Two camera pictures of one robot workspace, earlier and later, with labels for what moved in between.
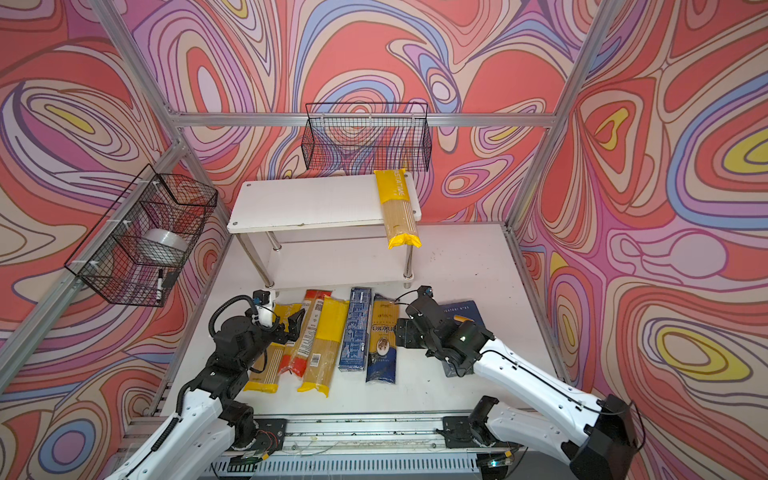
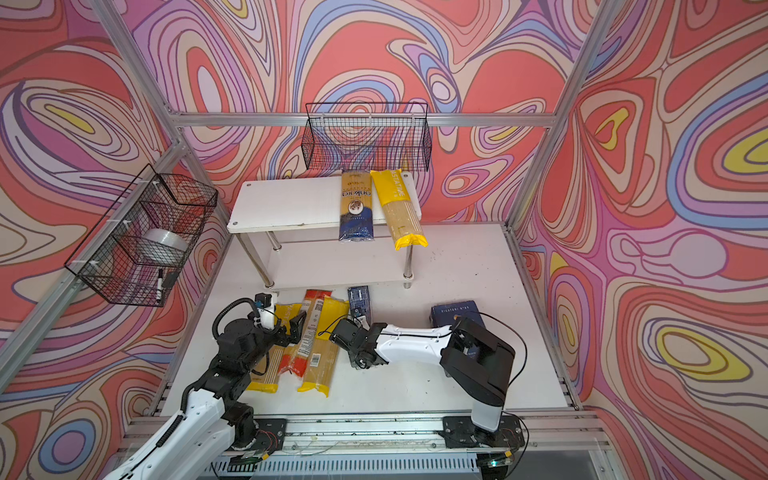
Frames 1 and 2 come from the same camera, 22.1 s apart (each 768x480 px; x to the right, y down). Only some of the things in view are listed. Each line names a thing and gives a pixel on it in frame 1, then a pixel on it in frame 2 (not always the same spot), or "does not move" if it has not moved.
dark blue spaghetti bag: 382,354 -> 356,210
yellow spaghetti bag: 394,195 does not move
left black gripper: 293,329 does not move
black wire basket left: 136,249 does not move
